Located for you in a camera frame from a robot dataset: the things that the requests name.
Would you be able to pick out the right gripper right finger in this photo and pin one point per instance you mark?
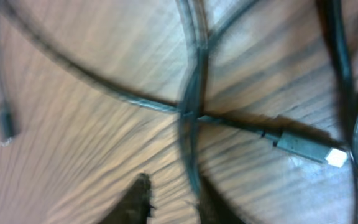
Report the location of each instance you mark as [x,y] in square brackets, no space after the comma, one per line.
[212,207]

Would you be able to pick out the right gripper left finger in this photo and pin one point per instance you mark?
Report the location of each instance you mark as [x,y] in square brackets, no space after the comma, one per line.
[134,206]

